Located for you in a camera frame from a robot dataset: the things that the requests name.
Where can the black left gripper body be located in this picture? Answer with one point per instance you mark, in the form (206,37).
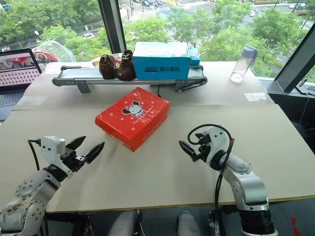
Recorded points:
(72,158)

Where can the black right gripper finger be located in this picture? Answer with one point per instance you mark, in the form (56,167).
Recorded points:
(204,139)
(188,149)

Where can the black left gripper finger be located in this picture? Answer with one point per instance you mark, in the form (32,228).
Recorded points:
(95,152)
(76,142)

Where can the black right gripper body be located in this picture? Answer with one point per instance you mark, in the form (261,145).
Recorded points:
(203,153)

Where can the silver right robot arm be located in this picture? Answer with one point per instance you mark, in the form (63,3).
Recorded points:
(248,186)

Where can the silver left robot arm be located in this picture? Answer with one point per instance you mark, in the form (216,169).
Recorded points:
(29,194)

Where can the red shoe box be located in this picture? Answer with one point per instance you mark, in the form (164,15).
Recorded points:
(134,115)

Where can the blue shoe box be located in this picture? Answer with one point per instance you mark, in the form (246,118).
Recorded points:
(161,61)

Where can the grey conveyor belt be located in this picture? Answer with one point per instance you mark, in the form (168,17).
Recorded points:
(81,78)

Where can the clear tape patch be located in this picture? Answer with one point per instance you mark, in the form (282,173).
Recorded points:
(256,97)

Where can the grey rounded shape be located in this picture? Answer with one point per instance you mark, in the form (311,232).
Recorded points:
(188,225)
(126,223)

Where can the brown shoe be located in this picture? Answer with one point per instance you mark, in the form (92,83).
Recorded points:
(126,66)
(107,67)

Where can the small blue box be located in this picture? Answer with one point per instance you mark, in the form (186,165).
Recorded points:
(194,57)

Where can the clear bottle with purple lid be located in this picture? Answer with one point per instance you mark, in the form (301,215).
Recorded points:
(242,65)

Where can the open laptop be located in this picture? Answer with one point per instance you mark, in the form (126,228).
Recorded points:
(17,73)

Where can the clear plastic bag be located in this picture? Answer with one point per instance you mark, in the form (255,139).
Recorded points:
(53,52)

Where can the dark slanted window beam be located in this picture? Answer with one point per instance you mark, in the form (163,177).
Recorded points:
(292,71)

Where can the dark device on sill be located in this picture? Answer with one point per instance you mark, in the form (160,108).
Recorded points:
(306,89)

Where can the dark window pillar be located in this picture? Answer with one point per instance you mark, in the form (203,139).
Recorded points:
(112,24)

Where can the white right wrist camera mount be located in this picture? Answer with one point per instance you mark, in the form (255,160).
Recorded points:
(217,141)

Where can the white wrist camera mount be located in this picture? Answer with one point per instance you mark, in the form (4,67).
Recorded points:
(50,148)
(217,141)

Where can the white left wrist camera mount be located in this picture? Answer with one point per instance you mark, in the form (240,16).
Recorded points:
(50,148)

